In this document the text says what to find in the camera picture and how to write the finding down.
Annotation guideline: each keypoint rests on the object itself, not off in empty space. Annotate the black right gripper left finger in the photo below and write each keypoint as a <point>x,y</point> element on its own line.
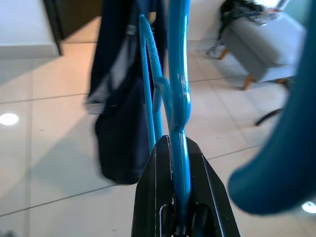
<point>153,197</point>

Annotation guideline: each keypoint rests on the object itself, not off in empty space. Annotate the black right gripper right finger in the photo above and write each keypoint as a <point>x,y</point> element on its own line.
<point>209,209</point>

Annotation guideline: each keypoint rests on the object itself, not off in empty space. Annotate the light grey ottoman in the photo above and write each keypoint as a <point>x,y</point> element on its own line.
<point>266,49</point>

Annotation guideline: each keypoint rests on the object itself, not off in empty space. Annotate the black clothes pile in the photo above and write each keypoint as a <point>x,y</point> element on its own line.
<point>237,10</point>

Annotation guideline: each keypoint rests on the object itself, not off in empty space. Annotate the blue plastic hanger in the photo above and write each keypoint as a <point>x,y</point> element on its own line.
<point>179,74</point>

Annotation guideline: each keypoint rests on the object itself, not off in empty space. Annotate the black door frame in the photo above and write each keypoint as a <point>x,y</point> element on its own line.
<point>55,29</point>

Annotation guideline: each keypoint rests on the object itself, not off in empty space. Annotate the navy shirt with yellow logo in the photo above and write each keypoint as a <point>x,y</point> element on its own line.
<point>118,135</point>

